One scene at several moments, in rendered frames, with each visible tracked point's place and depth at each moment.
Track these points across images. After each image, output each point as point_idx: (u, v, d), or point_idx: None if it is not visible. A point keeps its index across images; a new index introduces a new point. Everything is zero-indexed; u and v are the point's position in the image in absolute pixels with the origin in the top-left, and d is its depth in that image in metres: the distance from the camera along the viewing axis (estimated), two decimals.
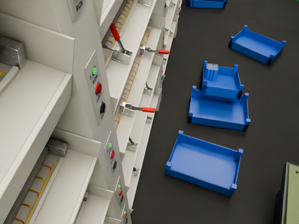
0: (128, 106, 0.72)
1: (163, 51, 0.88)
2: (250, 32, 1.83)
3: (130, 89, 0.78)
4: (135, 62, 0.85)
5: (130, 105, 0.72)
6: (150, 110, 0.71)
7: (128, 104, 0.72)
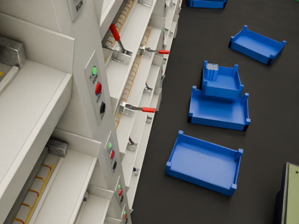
0: (128, 106, 0.72)
1: (163, 51, 0.88)
2: (250, 32, 1.83)
3: (130, 89, 0.78)
4: (135, 62, 0.85)
5: (130, 105, 0.72)
6: (150, 110, 0.71)
7: (128, 104, 0.72)
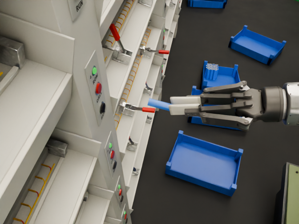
0: (128, 106, 0.72)
1: (163, 51, 0.88)
2: (250, 32, 1.83)
3: (130, 89, 0.78)
4: (135, 62, 0.85)
5: (130, 105, 0.72)
6: (150, 110, 0.71)
7: (128, 104, 0.72)
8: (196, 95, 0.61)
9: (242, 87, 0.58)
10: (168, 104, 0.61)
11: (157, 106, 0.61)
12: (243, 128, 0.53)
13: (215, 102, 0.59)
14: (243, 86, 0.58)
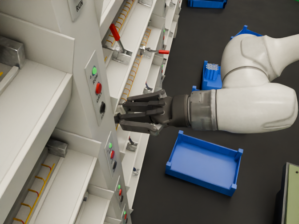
0: None
1: (163, 51, 0.88)
2: (250, 32, 1.83)
3: (130, 89, 0.78)
4: (135, 62, 0.85)
5: None
6: None
7: None
8: (120, 103, 0.65)
9: (160, 95, 0.63)
10: None
11: None
12: (153, 134, 0.57)
13: (136, 110, 0.64)
14: (160, 94, 0.63)
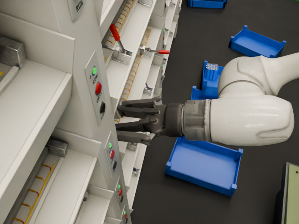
0: None
1: (163, 51, 0.88)
2: (250, 32, 1.83)
3: (130, 89, 0.78)
4: (135, 62, 0.85)
5: None
6: None
7: (128, 104, 0.72)
8: None
9: (155, 102, 0.62)
10: None
11: None
12: (147, 144, 0.56)
13: (130, 115, 0.63)
14: (155, 101, 0.62)
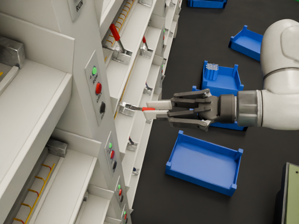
0: (128, 106, 0.72)
1: None
2: (250, 32, 1.83)
3: (125, 87, 0.78)
4: None
5: (130, 105, 0.72)
6: (150, 110, 0.71)
7: (128, 104, 0.72)
8: (165, 120, 0.69)
9: None
10: None
11: None
12: (205, 90, 0.71)
13: (181, 113, 0.68)
14: None
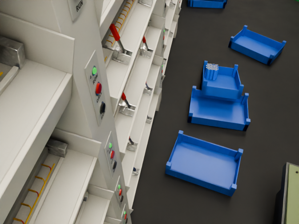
0: None
1: None
2: (250, 32, 1.83)
3: None
4: None
5: None
6: None
7: None
8: None
9: None
10: None
11: None
12: None
13: None
14: None
